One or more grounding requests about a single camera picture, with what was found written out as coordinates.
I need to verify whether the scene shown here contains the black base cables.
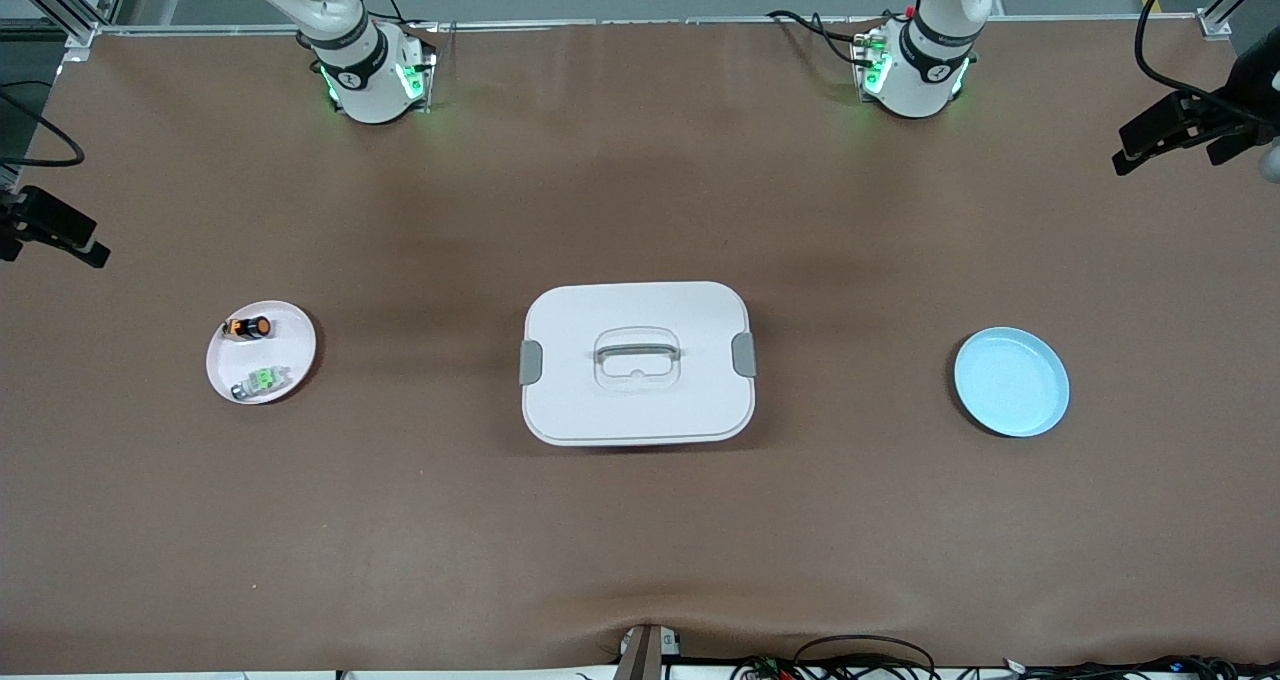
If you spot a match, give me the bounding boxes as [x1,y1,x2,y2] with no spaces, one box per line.
[766,8,883,73]

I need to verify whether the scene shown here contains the metal bracket post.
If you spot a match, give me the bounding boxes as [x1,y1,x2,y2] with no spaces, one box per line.
[612,622,663,680]

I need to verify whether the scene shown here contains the white lidded storage box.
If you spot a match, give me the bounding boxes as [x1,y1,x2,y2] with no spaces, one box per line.
[518,280,758,448]

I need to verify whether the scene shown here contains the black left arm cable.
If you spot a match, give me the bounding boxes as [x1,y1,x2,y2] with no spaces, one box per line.
[1134,0,1280,127]

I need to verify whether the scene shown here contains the grey clear box handle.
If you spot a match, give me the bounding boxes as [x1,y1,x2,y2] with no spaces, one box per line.
[594,336,683,367]

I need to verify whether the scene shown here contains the black looped cable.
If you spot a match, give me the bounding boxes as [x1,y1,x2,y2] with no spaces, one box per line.
[793,634,938,680]

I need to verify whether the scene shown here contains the aluminium frame corner post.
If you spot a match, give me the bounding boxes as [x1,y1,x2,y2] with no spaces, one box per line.
[0,0,136,61]
[1195,0,1280,41]

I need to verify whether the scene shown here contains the pink round plate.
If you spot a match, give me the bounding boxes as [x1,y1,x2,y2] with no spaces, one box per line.
[205,300,319,406]

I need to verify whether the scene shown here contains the green and grey switch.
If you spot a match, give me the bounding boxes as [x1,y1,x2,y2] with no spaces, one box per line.
[230,364,293,403]

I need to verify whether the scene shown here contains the light blue round plate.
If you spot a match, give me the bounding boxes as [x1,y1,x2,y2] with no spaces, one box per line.
[952,326,1071,439]

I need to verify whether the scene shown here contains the black cable bundle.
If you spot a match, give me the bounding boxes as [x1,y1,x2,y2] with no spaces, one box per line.
[1000,654,1280,680]

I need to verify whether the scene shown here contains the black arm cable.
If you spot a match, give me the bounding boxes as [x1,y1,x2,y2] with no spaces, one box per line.
[0,85,87,169]
[1134,0,1280,127]

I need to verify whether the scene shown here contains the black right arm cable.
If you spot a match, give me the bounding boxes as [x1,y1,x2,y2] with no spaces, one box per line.
[0,85,87,169]

